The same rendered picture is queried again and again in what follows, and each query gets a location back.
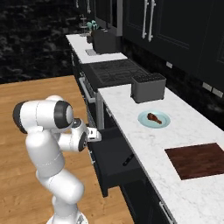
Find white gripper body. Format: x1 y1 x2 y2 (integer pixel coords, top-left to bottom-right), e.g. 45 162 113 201
87 132 103 144

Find black open drawer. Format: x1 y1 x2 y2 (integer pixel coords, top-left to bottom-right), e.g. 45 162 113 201
87 125 144 199

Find brown meat drumstick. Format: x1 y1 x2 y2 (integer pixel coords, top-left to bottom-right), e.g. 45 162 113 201
146 112 164 126

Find light blue plate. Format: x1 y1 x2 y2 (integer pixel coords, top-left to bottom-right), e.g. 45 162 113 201
136 109 172 130

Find dark wooden cutting board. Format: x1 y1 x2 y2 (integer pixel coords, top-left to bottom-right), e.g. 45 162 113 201
164 142 224 181

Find black oven door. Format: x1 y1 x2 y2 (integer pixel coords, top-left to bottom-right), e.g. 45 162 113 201
78 73 99 130

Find black hob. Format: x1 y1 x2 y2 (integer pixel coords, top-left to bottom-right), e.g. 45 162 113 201
80 59 151 92

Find black far base cupboards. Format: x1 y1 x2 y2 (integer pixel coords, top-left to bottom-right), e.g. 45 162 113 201
69 43 83 80

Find black base cupboard door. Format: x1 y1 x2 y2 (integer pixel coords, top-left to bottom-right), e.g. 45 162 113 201
120 174 176 224

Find grey flat tray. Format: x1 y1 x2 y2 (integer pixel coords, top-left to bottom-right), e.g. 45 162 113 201
84 48 98 57

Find black box appliance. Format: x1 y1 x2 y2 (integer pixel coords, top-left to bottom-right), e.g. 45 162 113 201
92 28 123 55

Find teal kitchen item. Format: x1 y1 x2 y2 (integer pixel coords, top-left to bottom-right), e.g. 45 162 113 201
87 19 101 32

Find black handled knife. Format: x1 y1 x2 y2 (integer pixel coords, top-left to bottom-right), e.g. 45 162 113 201
122 153 136 167

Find silver oven door handle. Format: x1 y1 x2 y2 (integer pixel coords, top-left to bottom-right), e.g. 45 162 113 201
78 76 97 104

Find silver base cupboard handle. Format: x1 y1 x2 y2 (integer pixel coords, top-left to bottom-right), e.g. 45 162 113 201
158 200 177 224

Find wire tiered stand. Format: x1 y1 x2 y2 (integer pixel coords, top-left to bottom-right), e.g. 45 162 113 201
78 13 89 38

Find black wall cupboard door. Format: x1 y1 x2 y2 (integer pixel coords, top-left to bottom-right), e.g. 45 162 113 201
148 0 217 77
122 0 150 49
199 0 224 93

